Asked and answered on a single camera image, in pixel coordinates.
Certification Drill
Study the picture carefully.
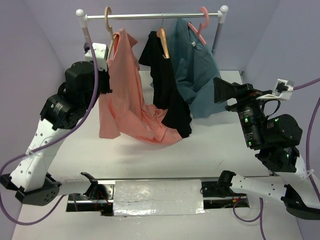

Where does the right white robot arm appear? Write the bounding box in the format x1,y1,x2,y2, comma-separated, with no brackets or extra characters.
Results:
213,77,320,220

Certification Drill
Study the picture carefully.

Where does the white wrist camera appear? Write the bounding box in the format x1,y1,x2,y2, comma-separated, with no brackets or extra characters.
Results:
257,78,294,101
83,42,109,72

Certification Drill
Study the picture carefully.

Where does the salmon pink t shirt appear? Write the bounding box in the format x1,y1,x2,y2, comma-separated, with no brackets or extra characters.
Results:
98,29,182,145

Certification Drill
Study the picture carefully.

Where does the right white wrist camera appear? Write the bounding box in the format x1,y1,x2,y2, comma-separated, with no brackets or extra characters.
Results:
257,78,294,101

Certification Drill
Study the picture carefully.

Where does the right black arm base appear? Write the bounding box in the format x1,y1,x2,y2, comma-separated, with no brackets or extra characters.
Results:
200,181,249,210

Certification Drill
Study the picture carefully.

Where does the silver foil cover panel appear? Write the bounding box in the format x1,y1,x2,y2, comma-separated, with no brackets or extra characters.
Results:
113,179,205,217

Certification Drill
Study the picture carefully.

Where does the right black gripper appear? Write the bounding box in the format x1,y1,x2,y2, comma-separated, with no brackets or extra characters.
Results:
209,75,269,147

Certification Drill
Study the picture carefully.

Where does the teal t shirt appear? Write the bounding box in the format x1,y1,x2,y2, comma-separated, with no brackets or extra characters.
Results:
168,18,226,119

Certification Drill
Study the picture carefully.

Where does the pink plastic hanger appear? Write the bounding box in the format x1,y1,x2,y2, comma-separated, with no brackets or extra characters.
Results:
187,6,210,46

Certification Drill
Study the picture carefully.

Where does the light wooden hanger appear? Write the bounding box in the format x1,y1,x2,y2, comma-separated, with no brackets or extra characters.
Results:
104,6,116,59

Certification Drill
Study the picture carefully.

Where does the white and silver clothes rack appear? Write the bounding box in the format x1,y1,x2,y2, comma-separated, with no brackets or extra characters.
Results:
75,5,229,54

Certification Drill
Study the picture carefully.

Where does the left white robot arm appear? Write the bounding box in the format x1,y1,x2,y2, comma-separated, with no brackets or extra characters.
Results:
0,60,112,206

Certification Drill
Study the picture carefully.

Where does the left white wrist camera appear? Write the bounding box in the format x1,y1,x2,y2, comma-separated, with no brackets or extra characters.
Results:
83,42,109,72

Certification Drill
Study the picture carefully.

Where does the wooden hanger with black shirt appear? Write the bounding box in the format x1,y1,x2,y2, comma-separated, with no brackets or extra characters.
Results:
156,19,170,59

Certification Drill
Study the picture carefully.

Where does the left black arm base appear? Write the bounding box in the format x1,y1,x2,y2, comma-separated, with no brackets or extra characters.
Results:
66,172,115,217

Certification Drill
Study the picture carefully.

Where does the black t shirt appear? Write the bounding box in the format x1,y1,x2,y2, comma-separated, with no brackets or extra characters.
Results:
138,31,192,139

